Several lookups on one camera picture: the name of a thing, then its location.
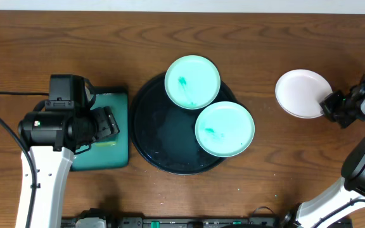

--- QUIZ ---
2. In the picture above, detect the green yellow sponge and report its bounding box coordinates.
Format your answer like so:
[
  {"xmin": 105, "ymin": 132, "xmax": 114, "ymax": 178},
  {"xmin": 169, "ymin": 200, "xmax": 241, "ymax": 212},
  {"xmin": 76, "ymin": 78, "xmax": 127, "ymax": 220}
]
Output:
[{"xmin": 93, "ymin": 136, "xmax": 117, "ymax": 147}]

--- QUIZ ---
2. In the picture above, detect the white round plate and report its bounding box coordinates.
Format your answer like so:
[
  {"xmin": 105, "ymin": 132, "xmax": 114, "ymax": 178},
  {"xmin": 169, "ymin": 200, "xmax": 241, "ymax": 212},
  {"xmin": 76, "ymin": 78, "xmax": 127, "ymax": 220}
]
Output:
[{"xmin": 275, "ymin": 69, "xmax": 333, "ymax": 118}]

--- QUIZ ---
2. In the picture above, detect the teal plate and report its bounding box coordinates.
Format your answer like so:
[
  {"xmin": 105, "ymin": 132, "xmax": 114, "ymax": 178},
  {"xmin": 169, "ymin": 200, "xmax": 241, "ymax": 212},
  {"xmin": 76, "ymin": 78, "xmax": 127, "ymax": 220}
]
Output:
[
  {"xmin": 195, "ymin": 101, "xmax": 255, "ymax": 158},
  {"xmin": 164, "ymin": 55, "xmax": 221, "ymax": 110}
]

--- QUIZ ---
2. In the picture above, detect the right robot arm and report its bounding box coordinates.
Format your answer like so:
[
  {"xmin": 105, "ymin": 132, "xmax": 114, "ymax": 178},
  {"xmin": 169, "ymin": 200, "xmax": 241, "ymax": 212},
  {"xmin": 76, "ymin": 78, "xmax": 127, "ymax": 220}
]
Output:
[{"xmin": 275, "ymin": 69, "xmax": 365, "ymax": 227}]

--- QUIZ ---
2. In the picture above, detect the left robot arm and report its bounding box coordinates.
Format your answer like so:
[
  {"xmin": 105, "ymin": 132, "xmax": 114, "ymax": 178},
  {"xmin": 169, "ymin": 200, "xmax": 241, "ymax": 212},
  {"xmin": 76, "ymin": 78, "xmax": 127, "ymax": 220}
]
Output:
[{"xmin": 16, "ymin": 96, "xmax": 128, "ymax": 227}]

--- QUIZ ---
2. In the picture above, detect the rectangular black water tray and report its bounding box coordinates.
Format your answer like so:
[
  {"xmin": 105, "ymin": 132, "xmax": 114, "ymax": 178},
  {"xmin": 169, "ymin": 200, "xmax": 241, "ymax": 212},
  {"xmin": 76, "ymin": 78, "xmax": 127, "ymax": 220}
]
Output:
[{"xmin": 70, "ymin": 87, "xmax": 129, "ymax": 172}]

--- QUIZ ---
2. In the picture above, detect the round black serving tray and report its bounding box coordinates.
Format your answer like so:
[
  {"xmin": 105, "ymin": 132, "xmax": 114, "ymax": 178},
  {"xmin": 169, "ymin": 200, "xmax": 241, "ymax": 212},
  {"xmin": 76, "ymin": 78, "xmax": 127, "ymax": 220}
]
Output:
[{"xmin": 129, "ymin": 73, "xmax": 244, "ymax": 175}]

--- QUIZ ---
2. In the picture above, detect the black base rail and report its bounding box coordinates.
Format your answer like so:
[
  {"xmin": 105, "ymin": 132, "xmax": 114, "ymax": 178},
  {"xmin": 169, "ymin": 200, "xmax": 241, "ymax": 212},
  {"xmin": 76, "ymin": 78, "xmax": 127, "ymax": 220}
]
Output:
[{"xmin": 60, "ymin": 208, "xmax": 300, "ymax": 228}]

